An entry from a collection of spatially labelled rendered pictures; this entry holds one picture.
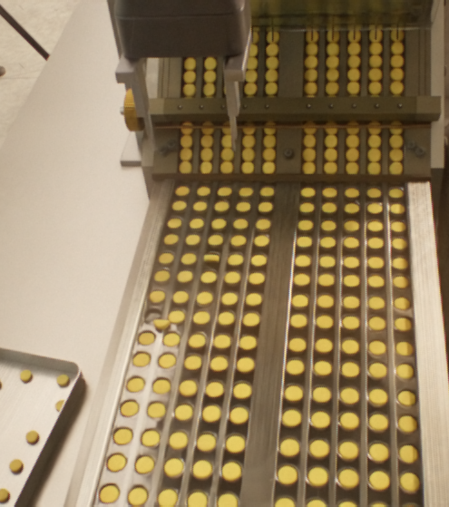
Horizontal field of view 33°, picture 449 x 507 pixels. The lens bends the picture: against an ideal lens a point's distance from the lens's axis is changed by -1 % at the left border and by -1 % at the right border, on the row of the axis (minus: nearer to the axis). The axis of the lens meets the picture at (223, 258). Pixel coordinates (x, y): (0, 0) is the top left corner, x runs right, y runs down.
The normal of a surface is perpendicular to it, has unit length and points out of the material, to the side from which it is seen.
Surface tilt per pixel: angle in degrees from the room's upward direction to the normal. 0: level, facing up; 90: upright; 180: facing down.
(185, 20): 90
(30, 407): 0
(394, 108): 38
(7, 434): 0
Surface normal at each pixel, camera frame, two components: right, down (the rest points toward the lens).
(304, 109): -0.15, -0.11
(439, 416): -0.10, -0.70
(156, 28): -0.12, 0.72
